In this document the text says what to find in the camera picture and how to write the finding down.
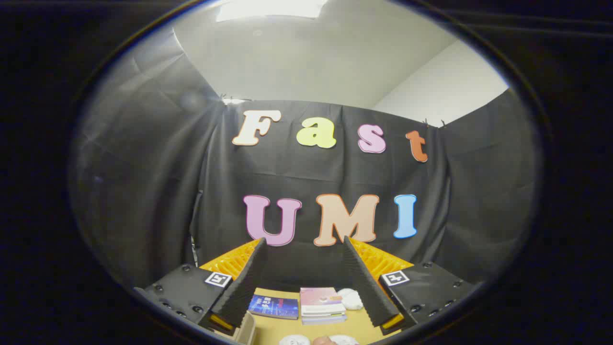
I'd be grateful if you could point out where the white fluffy ball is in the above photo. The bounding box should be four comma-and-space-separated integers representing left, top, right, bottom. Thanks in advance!
337, 288, 364, 311

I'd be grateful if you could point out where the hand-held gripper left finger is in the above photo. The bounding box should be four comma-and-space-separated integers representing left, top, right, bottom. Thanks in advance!
134, 237, 268, 336

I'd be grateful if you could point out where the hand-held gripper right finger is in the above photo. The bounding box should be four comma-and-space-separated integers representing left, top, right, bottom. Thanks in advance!
343, 235, 476, 336

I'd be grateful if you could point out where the white thick book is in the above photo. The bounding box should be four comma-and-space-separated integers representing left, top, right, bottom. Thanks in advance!
301, 304, 346, 318

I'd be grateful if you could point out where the pale blue cover book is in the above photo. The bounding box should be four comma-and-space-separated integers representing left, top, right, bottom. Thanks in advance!
302, 314, 348, 326

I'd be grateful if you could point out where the beige fabric storage box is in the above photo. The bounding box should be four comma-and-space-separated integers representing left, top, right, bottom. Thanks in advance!
234, 311, 257, 345

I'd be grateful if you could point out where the ceiling light panel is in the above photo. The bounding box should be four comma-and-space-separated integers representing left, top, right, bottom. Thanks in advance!
216, 0, 329, 23

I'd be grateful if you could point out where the pink cover book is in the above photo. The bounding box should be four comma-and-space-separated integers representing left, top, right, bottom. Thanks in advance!
300, 287, 345, 307

